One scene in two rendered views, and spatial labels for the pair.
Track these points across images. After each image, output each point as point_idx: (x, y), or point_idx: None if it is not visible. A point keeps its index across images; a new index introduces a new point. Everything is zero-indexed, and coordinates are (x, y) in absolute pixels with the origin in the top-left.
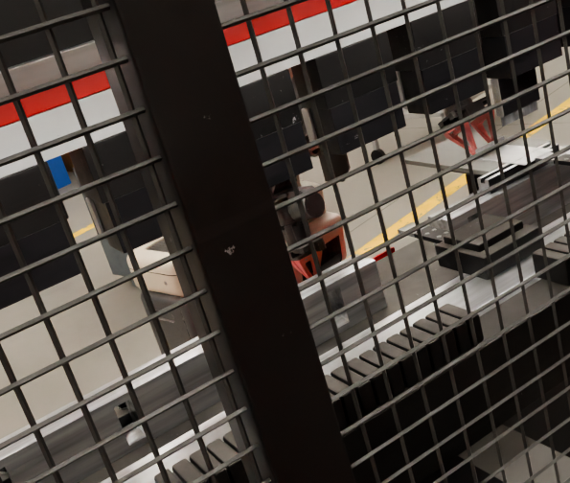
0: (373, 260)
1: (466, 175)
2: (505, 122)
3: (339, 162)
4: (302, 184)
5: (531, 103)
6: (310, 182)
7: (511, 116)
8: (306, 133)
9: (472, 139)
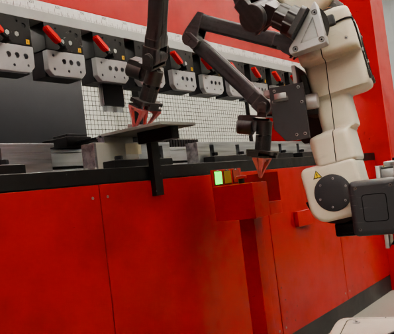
0: (186, 144)
1: (157, 143)
2: (121, 111)
3: (283, 122)
4: (323, 132)
5: (105, 107)
6: (320, 134)
7: (118, 109)
8: (230, 84)
9: (144, 118)
